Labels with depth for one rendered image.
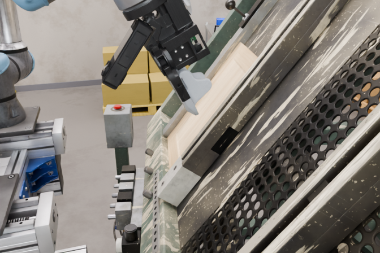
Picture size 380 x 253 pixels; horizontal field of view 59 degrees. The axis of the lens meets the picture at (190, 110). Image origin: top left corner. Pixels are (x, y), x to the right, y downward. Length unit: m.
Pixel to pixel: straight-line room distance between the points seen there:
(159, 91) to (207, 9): 1.74
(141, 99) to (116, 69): 3.25
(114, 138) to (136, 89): 2.14
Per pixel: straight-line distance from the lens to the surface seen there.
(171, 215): 1.02
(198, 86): 0.57
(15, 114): 1.34
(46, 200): 0.97
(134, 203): 1.32
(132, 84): 3.72
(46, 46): 4.87
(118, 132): 1.62
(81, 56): 4.88
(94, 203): 2.58
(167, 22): 0.54
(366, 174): 0.51
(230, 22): 1.55
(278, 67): 0.91
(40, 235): 0.92
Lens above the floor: 1.55
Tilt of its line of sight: 23 degrees down
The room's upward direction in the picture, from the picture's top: straight up
